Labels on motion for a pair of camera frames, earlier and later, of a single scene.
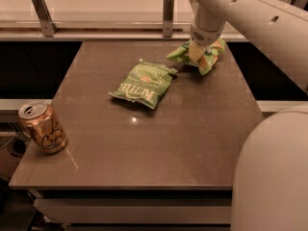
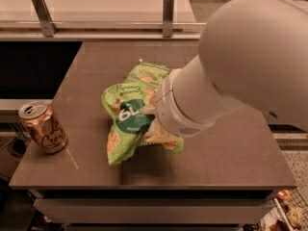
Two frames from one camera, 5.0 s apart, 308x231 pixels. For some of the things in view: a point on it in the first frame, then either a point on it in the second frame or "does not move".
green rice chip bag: [207, 61] to [131, 110]
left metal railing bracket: [43, 14] does not move
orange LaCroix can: [43, 127] does not move
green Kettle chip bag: [146, 84] does not move
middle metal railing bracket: [168, 14] does not move
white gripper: [206, 38] to [172, 108]
